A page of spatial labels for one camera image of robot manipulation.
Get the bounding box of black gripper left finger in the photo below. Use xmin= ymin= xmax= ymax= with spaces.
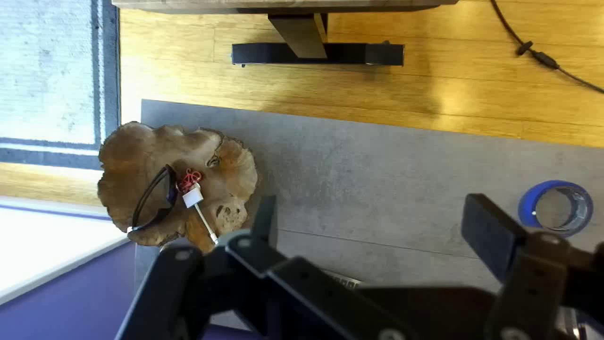
xmin=115 ymin=194 xmax=411 ymax=340

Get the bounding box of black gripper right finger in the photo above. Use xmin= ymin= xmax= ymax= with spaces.
xmin=460 ymin=192 xmax=604 ymax=340

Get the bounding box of blue masking tape roll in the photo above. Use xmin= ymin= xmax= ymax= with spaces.
xmin=517 ymin=179 xmax=594 ymax=237

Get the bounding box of red and white small connector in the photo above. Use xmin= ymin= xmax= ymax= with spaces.
xmin=175 ymin=167 xmax=221 ymax=249

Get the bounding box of black stand with flat base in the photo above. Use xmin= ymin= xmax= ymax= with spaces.
xmin=230 ymin=9 xmax=406 ymax=67

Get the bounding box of grey rug with dark border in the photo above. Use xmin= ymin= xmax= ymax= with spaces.
xmin=0 ymin=0 xmax=123 ymax=169

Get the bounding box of black looped cord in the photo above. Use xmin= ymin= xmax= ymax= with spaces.
xmin=126 ymin=162 xmax=185 ymax=235

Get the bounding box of thin black floor cable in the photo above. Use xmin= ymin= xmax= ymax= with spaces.
xmin=489 ymin=0 xmax=604 ymax=96

